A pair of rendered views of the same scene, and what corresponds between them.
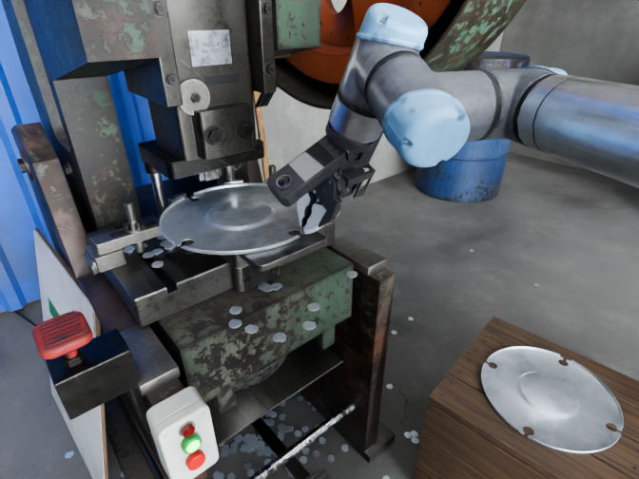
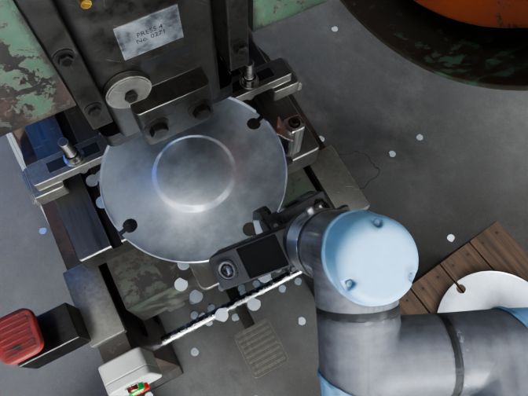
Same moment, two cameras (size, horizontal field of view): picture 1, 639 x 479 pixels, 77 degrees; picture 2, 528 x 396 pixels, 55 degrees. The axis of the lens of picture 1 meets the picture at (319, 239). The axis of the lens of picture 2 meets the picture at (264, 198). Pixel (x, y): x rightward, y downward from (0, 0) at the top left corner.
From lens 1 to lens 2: 0.56 m
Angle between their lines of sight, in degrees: 40
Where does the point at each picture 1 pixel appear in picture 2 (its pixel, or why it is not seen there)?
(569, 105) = not seen: outside the picture
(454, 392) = (405, 312)
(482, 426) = not seen: hidden behind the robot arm
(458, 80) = (412, 379)
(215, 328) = (161, 286)
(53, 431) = (24, 202)
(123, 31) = (20, 104)
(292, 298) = not seen: hidden behind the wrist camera
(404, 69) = (353, 351)
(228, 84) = (178, 56)
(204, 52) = (141, 42)
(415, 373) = (397, 213)
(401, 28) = (368, 303)
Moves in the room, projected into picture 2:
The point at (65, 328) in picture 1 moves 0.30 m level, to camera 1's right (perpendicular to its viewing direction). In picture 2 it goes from (19, 335) to (224, 383)
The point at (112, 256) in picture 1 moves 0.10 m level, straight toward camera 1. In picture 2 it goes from (53, 192) to (64, 248)
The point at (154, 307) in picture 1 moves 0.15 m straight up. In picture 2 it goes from (100, 258) to (71, 232)
